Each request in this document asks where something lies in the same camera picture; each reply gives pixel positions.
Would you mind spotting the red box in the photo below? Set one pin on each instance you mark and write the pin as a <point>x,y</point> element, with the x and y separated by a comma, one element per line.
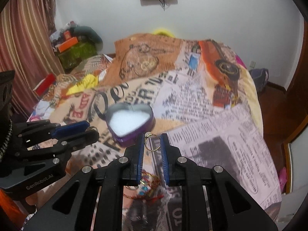
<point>44,84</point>

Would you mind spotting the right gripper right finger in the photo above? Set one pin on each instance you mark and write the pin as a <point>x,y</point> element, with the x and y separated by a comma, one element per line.
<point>197,183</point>

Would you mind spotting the green patterned box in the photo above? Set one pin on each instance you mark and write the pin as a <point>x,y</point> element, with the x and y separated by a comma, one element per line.
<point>74,55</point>

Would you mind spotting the orange box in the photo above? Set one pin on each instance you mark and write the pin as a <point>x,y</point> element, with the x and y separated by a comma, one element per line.
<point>67,44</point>

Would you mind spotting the dark green plush toy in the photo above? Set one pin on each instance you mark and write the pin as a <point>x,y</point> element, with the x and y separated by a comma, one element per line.
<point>89,33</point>

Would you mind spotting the brown wooden door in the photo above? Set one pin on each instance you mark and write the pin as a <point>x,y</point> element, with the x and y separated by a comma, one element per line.
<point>297,99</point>

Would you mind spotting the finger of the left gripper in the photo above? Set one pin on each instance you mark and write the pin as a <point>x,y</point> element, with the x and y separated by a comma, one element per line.
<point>69,128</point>
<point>65,146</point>

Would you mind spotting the striped red curtain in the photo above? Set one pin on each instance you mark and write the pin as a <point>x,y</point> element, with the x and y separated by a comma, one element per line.
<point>26,26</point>

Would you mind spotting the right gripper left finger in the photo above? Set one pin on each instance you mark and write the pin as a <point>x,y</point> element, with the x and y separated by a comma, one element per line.
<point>124,171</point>

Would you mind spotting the yellow cloth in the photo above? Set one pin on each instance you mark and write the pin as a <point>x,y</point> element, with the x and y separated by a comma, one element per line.
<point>88,82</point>

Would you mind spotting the dark blue bag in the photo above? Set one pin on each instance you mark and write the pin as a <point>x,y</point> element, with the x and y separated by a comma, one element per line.
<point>260,78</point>

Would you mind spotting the newspaper print bed cover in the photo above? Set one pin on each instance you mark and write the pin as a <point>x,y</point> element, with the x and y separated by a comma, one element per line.
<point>204,99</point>

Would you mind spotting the yellow pillow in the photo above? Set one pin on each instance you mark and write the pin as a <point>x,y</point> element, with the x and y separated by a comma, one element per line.
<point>163,32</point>

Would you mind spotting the purple heart-shaped tin box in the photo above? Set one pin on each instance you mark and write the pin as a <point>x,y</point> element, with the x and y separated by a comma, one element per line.
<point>125,122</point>

